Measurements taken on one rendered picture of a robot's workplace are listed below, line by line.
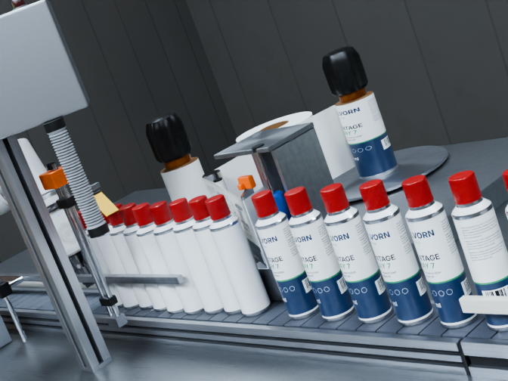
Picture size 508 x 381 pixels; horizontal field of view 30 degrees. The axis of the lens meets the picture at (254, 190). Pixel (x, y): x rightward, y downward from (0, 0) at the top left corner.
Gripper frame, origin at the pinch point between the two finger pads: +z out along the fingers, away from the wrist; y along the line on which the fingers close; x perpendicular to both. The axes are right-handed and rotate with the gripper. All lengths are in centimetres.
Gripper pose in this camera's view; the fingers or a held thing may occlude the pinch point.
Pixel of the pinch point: (88, 276)
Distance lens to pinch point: 198.3
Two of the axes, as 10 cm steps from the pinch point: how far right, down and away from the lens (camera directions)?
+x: -4.9, 3.7, 7.9
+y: 6.9, -3.9, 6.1
